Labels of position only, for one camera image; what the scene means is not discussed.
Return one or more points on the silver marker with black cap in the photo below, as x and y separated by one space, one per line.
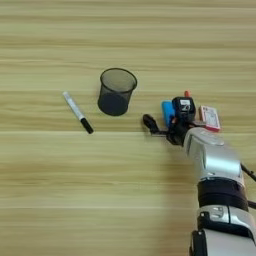
76 110

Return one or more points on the red marker pen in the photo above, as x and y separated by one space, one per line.
187 93

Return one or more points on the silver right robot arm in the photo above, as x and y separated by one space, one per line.
216 173

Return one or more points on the red and white card box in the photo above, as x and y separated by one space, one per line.
210 118

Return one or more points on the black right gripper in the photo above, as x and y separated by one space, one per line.
176 132

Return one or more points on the blue eraser block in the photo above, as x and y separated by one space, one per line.
167 111

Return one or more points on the black mesh pen cup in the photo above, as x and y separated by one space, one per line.
113 100

